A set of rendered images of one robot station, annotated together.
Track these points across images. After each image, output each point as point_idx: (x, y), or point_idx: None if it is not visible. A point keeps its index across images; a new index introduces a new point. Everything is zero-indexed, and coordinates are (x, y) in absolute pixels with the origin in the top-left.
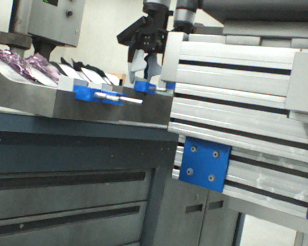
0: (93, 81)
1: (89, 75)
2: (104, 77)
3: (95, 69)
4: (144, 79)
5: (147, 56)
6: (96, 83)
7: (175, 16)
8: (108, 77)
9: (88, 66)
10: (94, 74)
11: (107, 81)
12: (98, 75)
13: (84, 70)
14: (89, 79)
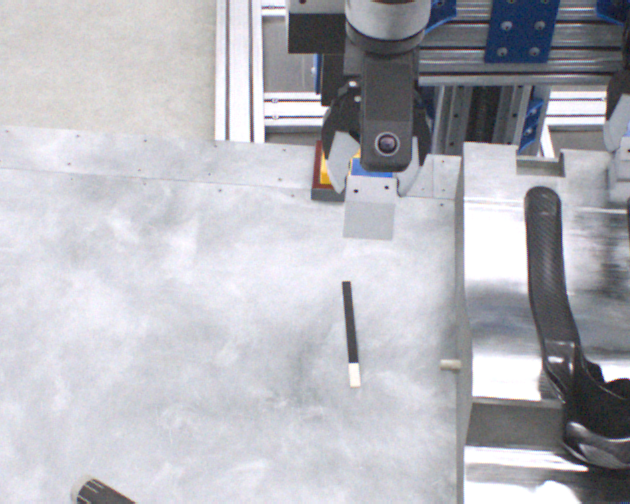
0: None
1: None
2: (547, 339)
3: (581, 347)
4: (627, 137)
5: None
6: (624, 312)
7: (429, 10)
8: (529, 332)
9: (595, 368)
10: (603, 336)
11: (547, 327)
12: (585, 334)
13: None
14: None
